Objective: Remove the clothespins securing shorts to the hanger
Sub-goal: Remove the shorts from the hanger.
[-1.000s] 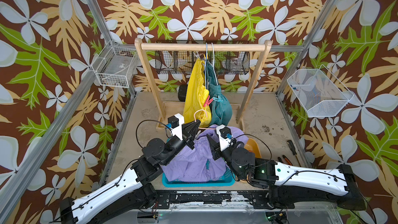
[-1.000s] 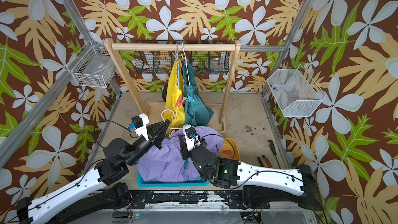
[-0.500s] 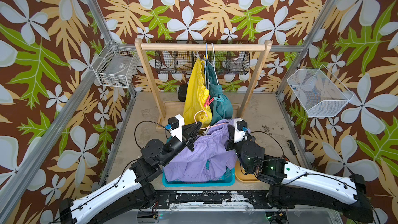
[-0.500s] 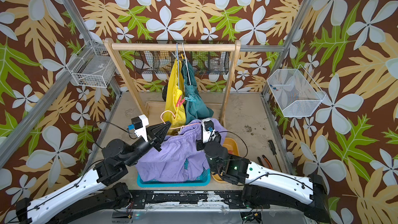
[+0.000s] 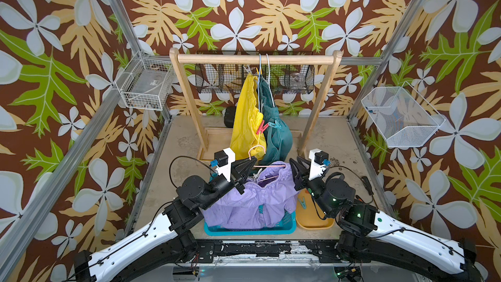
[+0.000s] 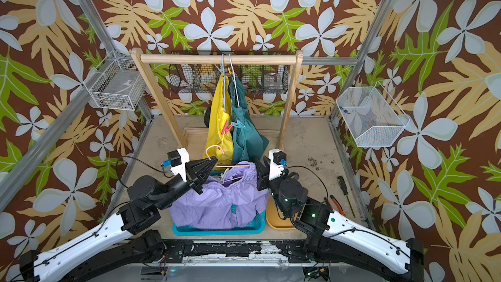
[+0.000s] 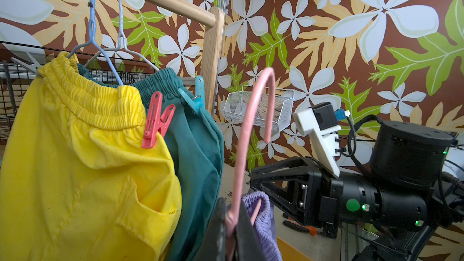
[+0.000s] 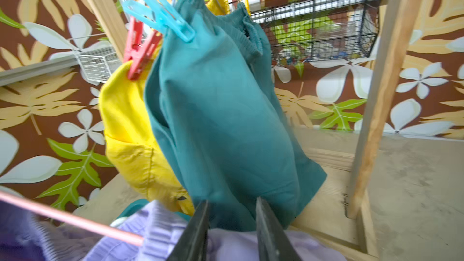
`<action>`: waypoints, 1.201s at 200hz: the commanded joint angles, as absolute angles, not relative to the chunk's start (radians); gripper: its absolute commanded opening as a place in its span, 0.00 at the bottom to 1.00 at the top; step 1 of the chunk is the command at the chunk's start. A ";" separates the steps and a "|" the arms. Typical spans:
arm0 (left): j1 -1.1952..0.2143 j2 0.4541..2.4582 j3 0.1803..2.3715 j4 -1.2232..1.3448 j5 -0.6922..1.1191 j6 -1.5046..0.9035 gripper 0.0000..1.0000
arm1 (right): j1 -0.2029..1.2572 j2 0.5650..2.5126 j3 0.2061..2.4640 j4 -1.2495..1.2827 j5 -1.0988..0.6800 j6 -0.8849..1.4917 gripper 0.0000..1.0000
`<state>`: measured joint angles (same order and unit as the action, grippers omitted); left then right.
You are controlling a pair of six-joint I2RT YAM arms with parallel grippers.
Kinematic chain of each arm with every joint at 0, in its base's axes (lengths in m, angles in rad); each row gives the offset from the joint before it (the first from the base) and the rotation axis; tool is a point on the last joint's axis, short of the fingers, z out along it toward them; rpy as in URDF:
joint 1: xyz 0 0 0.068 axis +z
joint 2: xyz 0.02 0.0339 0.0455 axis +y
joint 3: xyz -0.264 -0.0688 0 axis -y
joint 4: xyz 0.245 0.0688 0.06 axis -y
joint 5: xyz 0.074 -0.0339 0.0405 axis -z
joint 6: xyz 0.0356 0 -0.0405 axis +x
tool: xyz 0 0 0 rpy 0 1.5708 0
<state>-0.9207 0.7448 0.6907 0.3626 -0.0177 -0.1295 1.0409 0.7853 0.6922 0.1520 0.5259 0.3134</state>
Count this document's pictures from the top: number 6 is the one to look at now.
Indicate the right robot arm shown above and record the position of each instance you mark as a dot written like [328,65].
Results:
[332,237]

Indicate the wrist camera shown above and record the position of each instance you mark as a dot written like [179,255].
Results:
[176,163]
[278,163]

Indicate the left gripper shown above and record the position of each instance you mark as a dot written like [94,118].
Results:
[193,172]

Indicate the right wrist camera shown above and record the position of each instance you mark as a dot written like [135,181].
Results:
[278,163]

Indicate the black handled screwdriver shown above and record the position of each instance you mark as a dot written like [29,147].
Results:
[344,189]

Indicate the yellow shorts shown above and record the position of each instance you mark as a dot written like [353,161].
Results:
[218,145]

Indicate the wooden clothes rack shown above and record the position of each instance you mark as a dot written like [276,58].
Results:
[144,61]

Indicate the black tool case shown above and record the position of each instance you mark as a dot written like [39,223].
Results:
[207,115]

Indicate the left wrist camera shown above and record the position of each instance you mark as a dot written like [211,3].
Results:
[176,163]

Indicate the white wire basket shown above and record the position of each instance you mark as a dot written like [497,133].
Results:
[116,83]
[372,116]

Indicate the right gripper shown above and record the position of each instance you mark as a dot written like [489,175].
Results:
[263,179]

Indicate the yellow plastic tray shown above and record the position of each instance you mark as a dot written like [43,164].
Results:
[275,219]

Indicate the teal plastic basket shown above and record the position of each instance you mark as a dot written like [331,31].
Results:
[219,230]

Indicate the blue clothespin on green shorts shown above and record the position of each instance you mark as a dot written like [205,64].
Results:
[238,125]

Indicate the white wire hanger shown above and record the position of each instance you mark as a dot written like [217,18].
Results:
[233,73]

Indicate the black mounting rail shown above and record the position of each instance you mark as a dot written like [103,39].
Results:
[291,251]

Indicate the green shorts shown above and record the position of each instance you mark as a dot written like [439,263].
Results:
[249,144]

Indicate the white wire basket left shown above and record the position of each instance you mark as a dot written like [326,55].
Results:
[116,83]

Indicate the red handled pliers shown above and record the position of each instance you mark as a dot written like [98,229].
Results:
[336,205]

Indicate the purple shorts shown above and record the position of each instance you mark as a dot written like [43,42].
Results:
[219,199]

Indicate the black mesh basket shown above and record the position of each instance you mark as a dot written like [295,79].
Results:
[256,79]

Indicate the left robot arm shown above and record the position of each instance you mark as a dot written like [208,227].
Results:
[125,236]

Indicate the white wire basket right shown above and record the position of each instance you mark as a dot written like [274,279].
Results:
[372,116]

